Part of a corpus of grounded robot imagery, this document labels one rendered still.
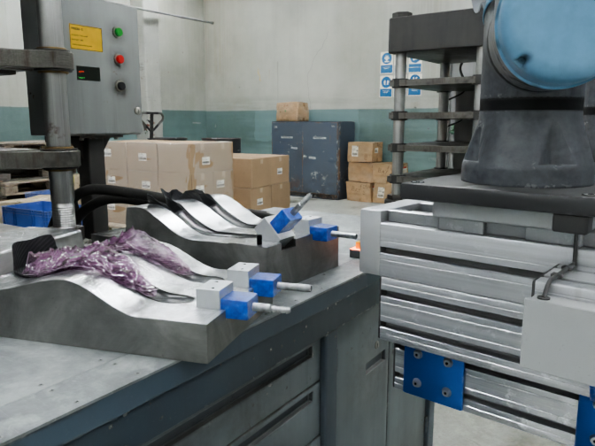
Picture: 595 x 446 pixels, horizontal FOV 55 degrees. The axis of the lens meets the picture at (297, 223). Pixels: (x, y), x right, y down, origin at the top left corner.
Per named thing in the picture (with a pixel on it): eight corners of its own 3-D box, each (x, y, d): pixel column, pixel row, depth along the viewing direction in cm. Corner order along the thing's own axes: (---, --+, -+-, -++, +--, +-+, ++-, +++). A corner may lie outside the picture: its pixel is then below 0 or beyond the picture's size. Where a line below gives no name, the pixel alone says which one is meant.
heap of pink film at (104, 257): (202, 271, 97) (200, 226, 96) (146, 302, 80) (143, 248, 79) (73, 260, 104) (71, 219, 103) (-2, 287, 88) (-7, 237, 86)
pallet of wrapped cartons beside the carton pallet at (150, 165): (242, 236, 557) (241, 140, 541) (186, 251, 490) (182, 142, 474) (153, 224, 621) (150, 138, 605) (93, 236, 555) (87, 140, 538)
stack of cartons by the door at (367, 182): (409, 202, 791) (412, 142, 777) (398, 205, 765) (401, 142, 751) (356, 197, 841) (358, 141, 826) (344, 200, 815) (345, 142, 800)
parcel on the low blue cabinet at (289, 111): (310, 121, 858) (310, 102, 853) (297, 121, 832) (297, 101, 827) (288, 121, 883) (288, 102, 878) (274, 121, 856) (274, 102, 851)
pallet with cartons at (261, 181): (290, 219, 652) (290, 154, 639) (251, 231, 581) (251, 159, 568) (206, 211, 707) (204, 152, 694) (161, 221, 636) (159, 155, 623)
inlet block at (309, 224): (362, 248, 113) (362, 220, 112) (350, 252, 109) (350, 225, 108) (307, 240, 120) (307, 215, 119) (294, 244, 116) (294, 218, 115)
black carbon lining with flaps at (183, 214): (300, 236, 121) (300, 192, 119) (253, 250, 108) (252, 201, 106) (182, 220, 140) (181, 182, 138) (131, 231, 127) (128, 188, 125)
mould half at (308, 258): (338, 265, 124) (339, 204, 121) (266, 296, 102) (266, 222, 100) (175, 240, 151) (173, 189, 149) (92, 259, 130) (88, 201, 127)
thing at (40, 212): (91, 231, 473) (89, 205, 469) (48, 240, 438) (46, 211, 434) (44, 225, 503) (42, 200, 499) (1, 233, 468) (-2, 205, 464)
